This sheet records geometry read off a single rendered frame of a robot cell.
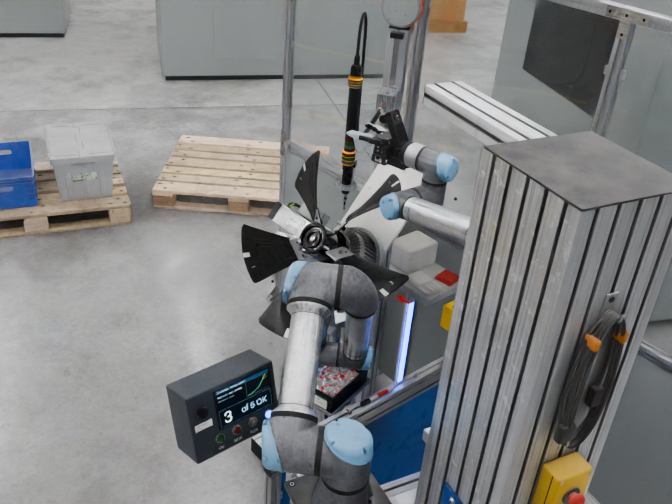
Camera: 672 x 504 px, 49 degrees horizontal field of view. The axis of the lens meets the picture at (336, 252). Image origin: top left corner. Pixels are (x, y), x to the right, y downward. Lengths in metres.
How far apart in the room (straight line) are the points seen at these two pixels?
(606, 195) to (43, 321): 3.54
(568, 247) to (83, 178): 4.23
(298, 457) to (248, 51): 6.39
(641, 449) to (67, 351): 2.75
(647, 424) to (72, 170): 3.71
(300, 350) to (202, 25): 6.12
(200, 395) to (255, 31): 6.19
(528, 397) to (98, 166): 4.08
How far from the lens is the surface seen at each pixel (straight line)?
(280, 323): 2.58
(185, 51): 7.78
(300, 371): 1.82
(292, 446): 1.77
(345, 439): 1.76
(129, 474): 3.43
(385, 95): 2.91
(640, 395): 2.87
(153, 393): 3.78
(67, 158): 5.04
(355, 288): 1.89
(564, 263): 1.20
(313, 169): 2.71
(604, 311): 1.33
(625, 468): 3.07
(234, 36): 7.78
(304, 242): 2.58
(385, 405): 2.51
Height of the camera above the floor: 2.52
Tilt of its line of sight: 31 degrees down
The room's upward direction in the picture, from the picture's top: 5 degrees clockwise
